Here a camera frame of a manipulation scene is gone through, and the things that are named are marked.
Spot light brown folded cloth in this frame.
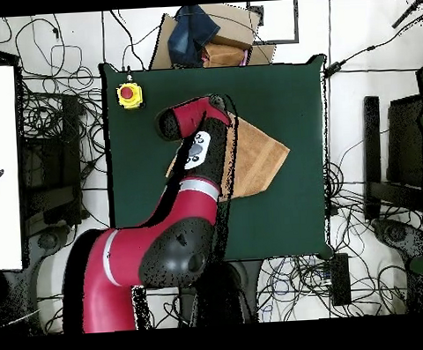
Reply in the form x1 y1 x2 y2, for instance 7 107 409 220
201 41 249 70

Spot tan terry towel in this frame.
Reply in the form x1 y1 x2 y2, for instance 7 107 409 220
161 108 294 205

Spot dark stand base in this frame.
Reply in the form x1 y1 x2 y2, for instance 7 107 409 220
372 215 423 275

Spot black round foot knob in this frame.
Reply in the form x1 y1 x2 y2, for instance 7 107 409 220
384 222 408 244
37 230 59 251

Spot grey stand base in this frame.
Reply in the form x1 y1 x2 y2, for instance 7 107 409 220
21 220 85 285

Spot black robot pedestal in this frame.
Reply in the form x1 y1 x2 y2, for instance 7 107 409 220
176 258 267 328

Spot black power strip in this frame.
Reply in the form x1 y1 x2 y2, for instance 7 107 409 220
328 251 353 309

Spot long black flat bar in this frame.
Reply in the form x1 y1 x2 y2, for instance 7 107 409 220
358 94 387 223

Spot pink cloth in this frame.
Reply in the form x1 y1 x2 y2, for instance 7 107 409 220
239 48 254 68

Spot yellow emergency stop button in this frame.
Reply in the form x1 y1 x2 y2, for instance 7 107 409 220
115 80 146 112

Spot black power adapter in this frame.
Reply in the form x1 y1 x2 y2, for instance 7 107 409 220
323 61 348 81

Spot dark green tablecloth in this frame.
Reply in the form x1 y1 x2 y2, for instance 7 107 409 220
98 51 338 272

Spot brown cardboard box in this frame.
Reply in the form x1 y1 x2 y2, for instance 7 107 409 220
145 0 278 72

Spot blue denim jeans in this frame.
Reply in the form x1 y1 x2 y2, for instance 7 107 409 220
165 4 225 70

